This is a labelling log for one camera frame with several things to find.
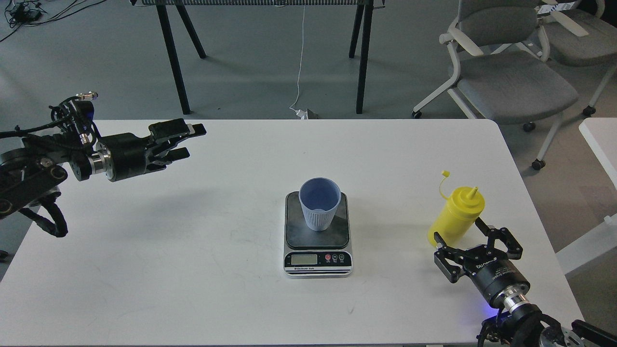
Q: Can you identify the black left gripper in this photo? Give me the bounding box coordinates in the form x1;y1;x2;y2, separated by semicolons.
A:
90;119;207;182

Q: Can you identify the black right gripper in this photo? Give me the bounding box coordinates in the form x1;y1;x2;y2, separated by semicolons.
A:
433;217;530;309

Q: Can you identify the yellow squeeze bottle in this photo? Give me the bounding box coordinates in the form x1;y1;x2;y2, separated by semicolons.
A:
427;186;485;247

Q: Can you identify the blue ribbed plastic cup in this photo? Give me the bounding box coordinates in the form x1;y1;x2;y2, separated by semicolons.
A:
299;177;342;231

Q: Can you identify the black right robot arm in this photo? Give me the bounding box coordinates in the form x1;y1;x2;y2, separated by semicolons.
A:
433;219;617;347

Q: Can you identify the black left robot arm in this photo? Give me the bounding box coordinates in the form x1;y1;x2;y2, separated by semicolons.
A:
0;92;206;238

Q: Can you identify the black digital kitchen scale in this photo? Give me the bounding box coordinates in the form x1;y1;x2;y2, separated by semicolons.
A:
283;191;353;278

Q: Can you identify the grey office chair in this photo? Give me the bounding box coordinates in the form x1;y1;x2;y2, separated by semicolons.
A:
412;0;579;171
537;0;617;118

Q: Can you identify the white hanging cable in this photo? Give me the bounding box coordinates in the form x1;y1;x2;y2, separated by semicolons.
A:
289;5;309;119

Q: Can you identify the black cable bundle on floor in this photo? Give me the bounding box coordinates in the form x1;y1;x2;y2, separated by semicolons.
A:
0;0;109;44

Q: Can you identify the black trestle table frame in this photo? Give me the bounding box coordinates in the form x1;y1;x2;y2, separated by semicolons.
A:
129;0;386;116

